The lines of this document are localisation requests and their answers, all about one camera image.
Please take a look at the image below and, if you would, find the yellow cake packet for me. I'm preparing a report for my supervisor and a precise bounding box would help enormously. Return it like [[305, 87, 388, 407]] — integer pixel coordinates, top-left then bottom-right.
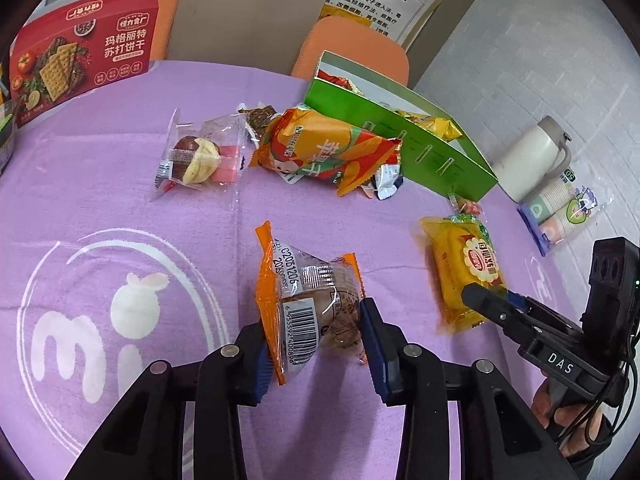
[[420, 214, 506, 333]]

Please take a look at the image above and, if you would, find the red cracker box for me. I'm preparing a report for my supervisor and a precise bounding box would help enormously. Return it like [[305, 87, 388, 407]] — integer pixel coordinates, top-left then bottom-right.
[[10, 0, 158, 127]]

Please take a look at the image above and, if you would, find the white blue cartoon snack bag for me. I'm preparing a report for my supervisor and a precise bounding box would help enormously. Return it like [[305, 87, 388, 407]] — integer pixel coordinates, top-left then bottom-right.
[[360, 164, 404, 200]]

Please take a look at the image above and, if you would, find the yellow chips bag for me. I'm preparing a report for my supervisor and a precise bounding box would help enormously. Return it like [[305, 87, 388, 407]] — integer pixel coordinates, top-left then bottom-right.
[[394, 110, 462, 142]]

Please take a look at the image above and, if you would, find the red popcorn snack packet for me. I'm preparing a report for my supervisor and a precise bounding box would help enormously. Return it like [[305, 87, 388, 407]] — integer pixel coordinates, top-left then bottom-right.
[[449, 194, 483, 217]]

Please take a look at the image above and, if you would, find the white thermos bottle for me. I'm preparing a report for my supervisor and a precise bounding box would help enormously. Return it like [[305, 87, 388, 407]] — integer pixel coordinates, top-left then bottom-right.
[[491, 116, 572, 203]]

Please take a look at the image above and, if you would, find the dark round snack tin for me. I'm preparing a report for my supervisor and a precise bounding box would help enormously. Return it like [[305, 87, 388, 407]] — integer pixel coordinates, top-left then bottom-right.
[[0, 61, 16, 172]]

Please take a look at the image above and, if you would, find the purple table cloth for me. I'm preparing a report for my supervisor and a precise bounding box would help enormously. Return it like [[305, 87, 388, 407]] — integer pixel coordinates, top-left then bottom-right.
[[1, 62, 541, 479]]

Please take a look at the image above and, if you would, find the right hand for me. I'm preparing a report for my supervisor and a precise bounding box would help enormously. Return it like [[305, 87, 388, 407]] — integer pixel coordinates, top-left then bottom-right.
[[530, 377, 603, 458]]

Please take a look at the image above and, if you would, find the orange chair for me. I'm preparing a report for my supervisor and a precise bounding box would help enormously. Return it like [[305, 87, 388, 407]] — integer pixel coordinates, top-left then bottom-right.
[[291, 16, 410, 84], [150, 0, 179, 61]]

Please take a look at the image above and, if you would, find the orange clear bun packet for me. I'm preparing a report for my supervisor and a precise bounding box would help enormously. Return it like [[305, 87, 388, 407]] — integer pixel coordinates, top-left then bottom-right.
[[255, 221, 368, 386]]

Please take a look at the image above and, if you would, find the right orange chair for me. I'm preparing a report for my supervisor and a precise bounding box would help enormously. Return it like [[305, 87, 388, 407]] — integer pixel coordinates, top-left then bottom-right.
[[291, 16, 410, 84]]

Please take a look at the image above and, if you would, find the orange green snack bag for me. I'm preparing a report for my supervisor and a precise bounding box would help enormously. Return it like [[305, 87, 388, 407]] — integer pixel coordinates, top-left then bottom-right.
[[250, 106, 401, 196]]

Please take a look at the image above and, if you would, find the brown paper bag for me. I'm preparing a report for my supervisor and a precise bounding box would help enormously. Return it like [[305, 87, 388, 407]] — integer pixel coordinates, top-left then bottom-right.
[[165, 0, 326, 75]]

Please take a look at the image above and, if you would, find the green cardboard box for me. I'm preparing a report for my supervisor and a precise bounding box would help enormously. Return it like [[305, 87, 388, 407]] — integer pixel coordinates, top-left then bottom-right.
[[304, 51, 498, 202]]

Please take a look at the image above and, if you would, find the left orange chair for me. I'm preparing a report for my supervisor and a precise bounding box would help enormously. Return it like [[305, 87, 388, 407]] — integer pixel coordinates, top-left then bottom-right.
[[150, 0, 179, 61]]

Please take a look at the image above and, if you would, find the paper cups pack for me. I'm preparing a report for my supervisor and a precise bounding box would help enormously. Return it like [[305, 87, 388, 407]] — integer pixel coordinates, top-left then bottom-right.
[[518, 162, 615, 257]]

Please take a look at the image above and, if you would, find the brown dried snack packet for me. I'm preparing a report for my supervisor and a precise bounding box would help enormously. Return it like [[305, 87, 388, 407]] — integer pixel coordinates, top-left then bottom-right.
[[238, 105, 277, 148]]

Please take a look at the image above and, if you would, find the clear packet colourful pastry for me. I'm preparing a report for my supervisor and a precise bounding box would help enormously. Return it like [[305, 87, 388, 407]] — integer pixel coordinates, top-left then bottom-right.
[[149, 108, 246, 210]]

